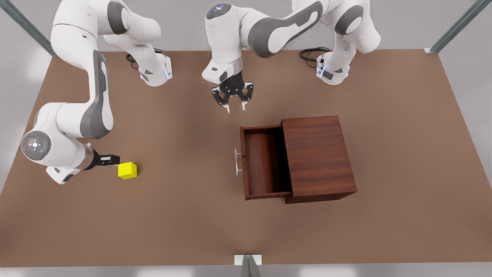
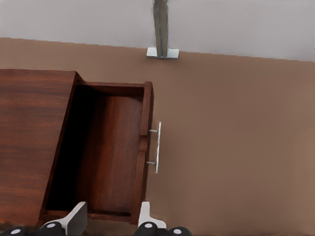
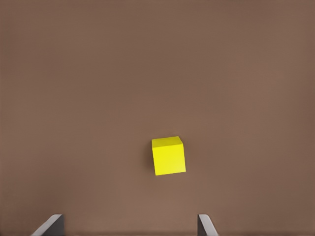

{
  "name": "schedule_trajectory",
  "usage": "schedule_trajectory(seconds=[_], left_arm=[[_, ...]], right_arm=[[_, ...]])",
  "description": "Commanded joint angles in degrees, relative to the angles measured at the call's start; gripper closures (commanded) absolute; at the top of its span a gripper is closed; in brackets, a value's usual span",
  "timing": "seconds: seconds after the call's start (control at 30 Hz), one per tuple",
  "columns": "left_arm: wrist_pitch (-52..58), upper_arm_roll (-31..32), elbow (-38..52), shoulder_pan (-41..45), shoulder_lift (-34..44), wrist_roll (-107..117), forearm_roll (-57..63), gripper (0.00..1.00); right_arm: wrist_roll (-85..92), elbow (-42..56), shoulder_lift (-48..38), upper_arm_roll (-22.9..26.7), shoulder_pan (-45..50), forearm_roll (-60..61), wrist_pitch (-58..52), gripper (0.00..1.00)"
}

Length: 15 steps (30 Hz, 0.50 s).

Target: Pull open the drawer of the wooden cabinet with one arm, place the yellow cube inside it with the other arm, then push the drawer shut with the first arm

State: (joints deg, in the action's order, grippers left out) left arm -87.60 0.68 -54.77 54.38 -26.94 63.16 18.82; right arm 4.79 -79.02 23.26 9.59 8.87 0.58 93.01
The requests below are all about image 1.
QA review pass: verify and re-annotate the silver frame post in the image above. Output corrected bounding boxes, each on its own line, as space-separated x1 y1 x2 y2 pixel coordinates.
234 254 263 277
424 0 492 55
0 0 58 58

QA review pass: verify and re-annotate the dark wooden cabinet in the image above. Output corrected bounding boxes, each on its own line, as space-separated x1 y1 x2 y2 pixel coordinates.
281 115 357 205

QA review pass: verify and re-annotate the yellow cube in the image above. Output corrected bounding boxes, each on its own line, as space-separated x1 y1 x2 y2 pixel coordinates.
118 162 138 180

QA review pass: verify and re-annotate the dark wooden drawer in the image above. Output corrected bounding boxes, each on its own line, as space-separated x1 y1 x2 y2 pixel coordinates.
240 124 293 201

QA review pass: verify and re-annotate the black cable loop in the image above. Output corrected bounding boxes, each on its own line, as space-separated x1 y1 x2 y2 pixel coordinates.
299 47 332 69
126 48 164 70

